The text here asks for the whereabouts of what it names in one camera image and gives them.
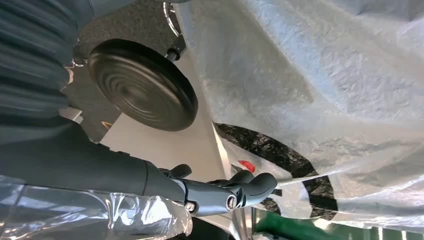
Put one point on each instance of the black round levelling foot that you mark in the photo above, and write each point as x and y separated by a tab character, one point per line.
142	84

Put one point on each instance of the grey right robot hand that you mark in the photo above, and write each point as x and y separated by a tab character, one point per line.
82	165

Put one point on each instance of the aluminium conveyor frame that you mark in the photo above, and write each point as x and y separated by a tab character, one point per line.
159	149

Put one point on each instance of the green conveyor belt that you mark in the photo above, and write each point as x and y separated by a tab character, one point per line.
291	228

